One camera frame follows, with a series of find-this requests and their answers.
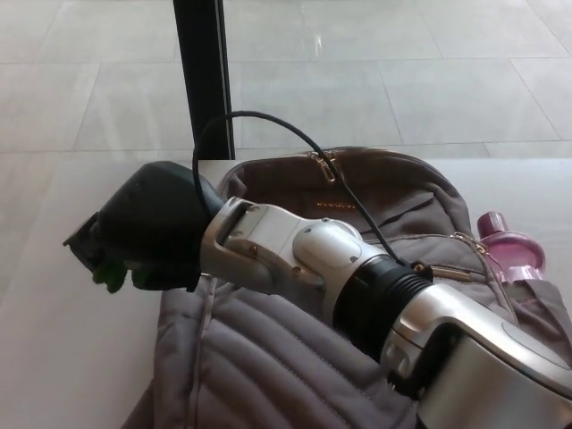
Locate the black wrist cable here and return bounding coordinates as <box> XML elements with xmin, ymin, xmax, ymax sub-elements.
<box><xmin>190</xmin><ymin>109</ymin><xmax>416</xmax><ymax>270</ymax></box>

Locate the black vertical pillar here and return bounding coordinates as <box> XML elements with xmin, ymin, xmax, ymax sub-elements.
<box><xmin>172</xmin><ymin>0</ymin><xmax>237</xmax><ymax>161</ymax></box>

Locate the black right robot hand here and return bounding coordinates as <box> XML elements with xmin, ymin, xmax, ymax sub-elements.
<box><xmin>62</xmin><ymin>159</ymin><xmax>225</xmax><ymax>294</ymax></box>

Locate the pink transparent bottle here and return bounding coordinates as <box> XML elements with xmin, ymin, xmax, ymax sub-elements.
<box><xmin>475</xmin><ymin>211</ymin><xmax>548</xmax><ymax>285</ymax></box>

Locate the green plush bunny keychain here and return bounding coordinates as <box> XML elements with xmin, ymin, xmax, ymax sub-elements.
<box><xmin>91</xmin><ymin>257</ymin><xmax>156</xmax><ymax>295</ymax></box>

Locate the grey quilted backpack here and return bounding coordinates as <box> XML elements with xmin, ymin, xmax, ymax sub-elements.
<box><xmin>120</xmin><ymin>147</ymin><xmax>572</xmax><ymax>429</ymax></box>

